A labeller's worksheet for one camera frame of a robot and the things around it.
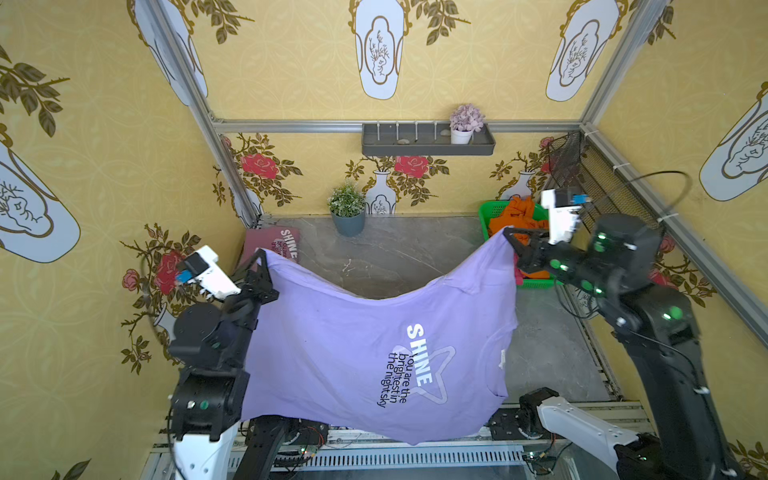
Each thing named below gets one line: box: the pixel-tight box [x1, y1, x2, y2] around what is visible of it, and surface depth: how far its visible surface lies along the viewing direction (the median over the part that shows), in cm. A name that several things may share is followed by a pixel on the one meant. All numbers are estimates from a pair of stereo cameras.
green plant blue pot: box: [327, 183, 366, 237], surface depth 109 cm
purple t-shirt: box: [241, 232, 519, 444], surface depth 63 cm
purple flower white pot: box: [449, 103, 486, 145], surface depth 85 cm
